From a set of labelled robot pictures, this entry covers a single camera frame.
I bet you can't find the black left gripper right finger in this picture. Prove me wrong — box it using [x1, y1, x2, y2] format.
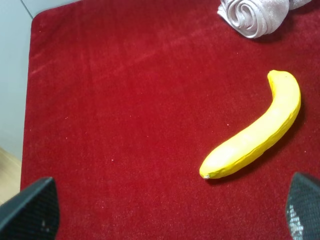
[285, 172, 320, 240]

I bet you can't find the red velvet table cloth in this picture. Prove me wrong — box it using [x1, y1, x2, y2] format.
[21, 0, 320, 240]

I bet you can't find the rolled pink towel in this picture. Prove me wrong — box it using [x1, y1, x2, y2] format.
[217, 0, 310, 39]

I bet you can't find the yellow banana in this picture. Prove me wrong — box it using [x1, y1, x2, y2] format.
[199, 70, 302, 180]

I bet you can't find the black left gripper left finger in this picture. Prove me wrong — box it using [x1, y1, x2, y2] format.
[0, 177, 60, 240]

